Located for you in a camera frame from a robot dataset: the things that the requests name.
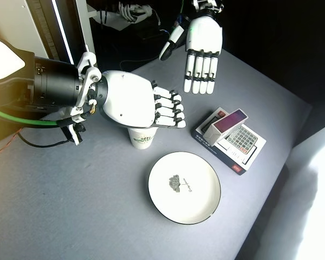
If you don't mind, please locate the spare white robot hand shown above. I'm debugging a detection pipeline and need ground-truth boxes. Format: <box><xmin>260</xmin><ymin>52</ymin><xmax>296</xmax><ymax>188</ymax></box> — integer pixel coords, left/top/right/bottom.
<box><xmin>118</xmin><ymin>1</ymin><xmax>154</xmax><ymax>24</ymax></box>

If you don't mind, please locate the white cabinet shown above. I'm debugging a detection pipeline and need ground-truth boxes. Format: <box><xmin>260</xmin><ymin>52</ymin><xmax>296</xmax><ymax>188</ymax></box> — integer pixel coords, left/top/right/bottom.
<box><xmin>0</xmin><ymin>0</ymin><xmax>98</xmax><ymax>68</ymax></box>

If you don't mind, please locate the small maroon-topped box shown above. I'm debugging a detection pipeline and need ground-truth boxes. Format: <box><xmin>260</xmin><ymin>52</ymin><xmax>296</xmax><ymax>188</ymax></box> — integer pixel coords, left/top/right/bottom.
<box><xmin>203</xmin><ymin>108</ymin><xmax>249</xmax><ymax>147</ymax></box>

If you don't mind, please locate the grey table cloth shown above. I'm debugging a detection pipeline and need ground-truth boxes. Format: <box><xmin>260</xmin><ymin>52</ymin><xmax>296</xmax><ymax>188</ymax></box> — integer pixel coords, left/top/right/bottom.
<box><xmin>0</xmin><ymin>36</ymin><xmax>314</xmax><ymax>260</ymax></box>

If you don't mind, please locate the white sheet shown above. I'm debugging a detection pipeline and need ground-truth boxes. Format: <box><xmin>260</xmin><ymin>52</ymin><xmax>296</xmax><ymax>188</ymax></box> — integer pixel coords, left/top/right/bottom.
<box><xmin>92</xmin><ymin>10</ymin><xmax>138</xmax><ymax>32</ymax></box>

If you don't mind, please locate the thin black cable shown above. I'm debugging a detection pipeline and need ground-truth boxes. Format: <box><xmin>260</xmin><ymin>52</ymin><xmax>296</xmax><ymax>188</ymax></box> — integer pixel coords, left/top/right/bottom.
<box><xmin>119</xmin><ymin>55</ymin><xmax>160</xmax><ymax>76</ymax></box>

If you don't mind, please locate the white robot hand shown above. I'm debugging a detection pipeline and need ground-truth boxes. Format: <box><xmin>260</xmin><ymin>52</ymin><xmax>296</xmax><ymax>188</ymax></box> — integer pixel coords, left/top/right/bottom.
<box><xmin>159</xmin><ymin>15</ymin><xmax>223</xmax><ymax>95</ymax></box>
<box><xmin>100</xmin><ymin>70</ymin><xmax>187</xmax><ymax>129</ymax></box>

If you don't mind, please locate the white plate with leaf print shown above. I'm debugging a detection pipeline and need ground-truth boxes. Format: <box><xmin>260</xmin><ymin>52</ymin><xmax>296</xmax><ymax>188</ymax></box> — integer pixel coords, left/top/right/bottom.
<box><xmin>147</xmin><ymin>151</ymin><xmax>222</xmax><ymax>225</ymax></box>

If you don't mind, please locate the thin red wire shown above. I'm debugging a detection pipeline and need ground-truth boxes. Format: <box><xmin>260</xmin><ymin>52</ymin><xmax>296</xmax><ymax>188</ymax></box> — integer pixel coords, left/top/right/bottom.
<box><xmin>0</xmin><ymin>129</ymin><xmax>23</xmax><ymax>158</ymax></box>

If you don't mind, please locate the white calculator box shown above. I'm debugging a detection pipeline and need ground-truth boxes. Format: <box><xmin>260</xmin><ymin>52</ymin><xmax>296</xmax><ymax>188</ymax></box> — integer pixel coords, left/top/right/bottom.
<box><xmin>191</xmin><ymin>107</ymin><xmax>268</xmax><ymax>176</ymax></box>

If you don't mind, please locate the white paper cup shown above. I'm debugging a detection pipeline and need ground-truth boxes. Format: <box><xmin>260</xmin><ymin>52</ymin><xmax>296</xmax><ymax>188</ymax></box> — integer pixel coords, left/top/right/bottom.
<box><xmin>127</xmin><ymin>126</ymin><xmax>158</xmax><ymax>150</ymax></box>

